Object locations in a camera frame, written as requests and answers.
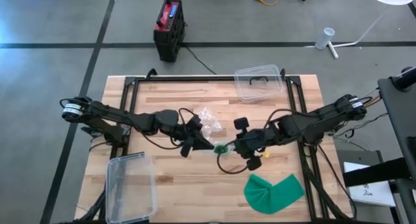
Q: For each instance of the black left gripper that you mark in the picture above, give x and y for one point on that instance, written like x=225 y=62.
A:
x=182 y=134

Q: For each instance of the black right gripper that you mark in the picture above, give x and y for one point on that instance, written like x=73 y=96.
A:
x=263 y=141

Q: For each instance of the green elastic bandage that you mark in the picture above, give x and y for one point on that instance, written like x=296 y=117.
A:
x=273 y=198
x=221 y=149

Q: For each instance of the clear plastic storage bin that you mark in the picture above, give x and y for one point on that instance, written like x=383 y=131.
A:
x=130 y=185

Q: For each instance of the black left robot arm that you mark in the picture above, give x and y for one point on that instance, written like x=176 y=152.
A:
x=130 y=117

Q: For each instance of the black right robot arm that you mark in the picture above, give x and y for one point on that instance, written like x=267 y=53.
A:
x=318 y=120

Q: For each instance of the clear plastic bag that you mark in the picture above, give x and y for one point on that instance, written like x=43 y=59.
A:
x=209 y=121

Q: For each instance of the red black power station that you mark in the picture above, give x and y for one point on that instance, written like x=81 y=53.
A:
x=169 y=39

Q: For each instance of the grey box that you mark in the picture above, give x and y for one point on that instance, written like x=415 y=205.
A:
x=354 y=156

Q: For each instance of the white printed box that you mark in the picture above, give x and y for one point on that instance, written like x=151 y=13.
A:
x=367 y=191

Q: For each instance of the clear plastic cup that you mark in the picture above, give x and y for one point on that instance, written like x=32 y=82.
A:
x=323 y=39

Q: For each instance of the black cart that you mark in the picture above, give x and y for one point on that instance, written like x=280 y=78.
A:
x=396 y=120

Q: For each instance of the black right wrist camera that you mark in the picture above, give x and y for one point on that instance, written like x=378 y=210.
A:
x=254 y=163

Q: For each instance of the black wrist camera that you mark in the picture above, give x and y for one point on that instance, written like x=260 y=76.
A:
x=195 y=122
x=254 y=163

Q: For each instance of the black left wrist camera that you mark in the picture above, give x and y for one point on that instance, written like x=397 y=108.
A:
x=195 y=122

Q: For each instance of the black aluminium table frame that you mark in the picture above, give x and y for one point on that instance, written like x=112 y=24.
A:
x=195 y=78

